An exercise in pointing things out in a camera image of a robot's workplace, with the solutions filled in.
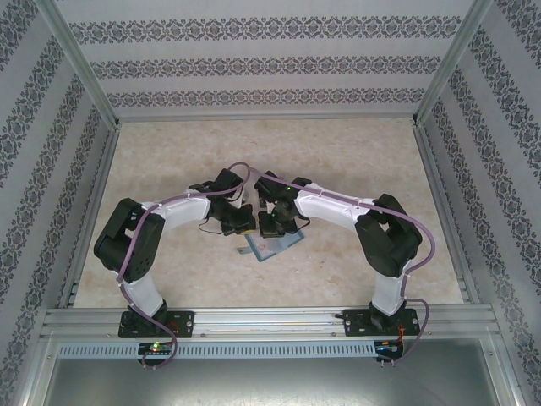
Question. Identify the blue card holder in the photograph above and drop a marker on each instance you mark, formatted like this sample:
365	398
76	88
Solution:
296	237

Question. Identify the pale card with red print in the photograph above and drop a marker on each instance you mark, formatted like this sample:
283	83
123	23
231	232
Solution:
266	250

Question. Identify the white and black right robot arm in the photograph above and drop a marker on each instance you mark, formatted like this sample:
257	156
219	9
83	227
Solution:
334	207

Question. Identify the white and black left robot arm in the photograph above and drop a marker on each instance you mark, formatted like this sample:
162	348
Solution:
181	211

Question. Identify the circuit board with green light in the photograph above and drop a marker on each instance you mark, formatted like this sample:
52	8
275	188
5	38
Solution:
156	347

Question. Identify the grey metal sheet panel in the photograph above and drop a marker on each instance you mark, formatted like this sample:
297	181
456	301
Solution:
270	385

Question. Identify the aluminium mounting rail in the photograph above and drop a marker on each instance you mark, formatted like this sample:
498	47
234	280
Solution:
270	325

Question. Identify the aluminium back rail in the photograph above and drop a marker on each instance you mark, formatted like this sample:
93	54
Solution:
270	117

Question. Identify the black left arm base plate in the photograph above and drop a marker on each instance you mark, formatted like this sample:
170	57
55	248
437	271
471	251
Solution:
186	321

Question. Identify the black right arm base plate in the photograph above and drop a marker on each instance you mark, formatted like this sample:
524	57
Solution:
355	323

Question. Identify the aluminium side rail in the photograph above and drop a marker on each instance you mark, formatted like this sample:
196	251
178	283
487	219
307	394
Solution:
92	211
444	211

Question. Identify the aluminium frame post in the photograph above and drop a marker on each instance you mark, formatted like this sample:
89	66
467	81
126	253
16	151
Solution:
448	63
84	63

